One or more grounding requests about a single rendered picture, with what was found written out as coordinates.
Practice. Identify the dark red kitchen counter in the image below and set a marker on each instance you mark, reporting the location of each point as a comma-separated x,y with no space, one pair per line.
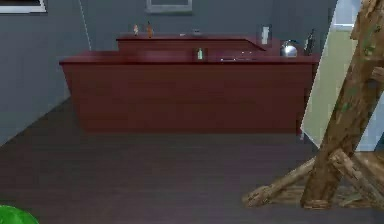
186,93

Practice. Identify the small green bottle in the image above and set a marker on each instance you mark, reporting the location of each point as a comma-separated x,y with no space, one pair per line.
200,54

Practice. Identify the small grey bowl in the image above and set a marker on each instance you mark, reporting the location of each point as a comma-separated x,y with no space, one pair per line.
196,32

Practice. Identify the orange bottle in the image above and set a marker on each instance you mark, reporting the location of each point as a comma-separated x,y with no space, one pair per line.
149,30

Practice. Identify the small pale shaker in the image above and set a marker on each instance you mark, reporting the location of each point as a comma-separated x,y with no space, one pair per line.
135,30

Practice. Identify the clear glass jar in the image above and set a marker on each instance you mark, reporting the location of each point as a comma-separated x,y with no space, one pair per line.
265,35

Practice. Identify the silver round kettle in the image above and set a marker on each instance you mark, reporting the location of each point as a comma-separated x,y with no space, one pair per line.
288,50

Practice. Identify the dark glass bottle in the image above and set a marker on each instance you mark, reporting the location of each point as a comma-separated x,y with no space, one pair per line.
310,42

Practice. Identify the brown wooden log structure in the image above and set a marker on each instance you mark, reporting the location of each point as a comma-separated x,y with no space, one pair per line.
346,116

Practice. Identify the green round object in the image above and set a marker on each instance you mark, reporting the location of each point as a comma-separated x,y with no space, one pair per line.
15,216

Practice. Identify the grey framed wall picture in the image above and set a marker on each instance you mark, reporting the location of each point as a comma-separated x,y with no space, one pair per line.
169,6

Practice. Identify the white framed wall picture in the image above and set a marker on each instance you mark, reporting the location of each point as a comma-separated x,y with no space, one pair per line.
22,5

